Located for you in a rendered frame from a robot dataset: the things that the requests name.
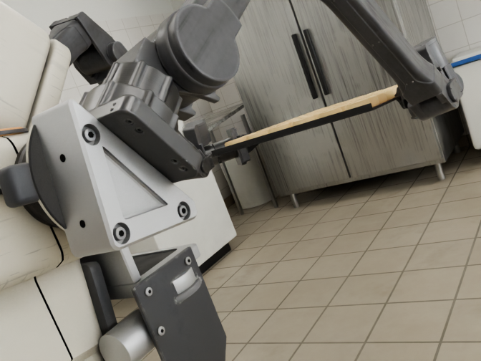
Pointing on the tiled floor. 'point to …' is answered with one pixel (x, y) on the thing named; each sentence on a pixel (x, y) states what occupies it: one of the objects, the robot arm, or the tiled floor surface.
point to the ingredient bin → (471, 90)
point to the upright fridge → (332, 96)
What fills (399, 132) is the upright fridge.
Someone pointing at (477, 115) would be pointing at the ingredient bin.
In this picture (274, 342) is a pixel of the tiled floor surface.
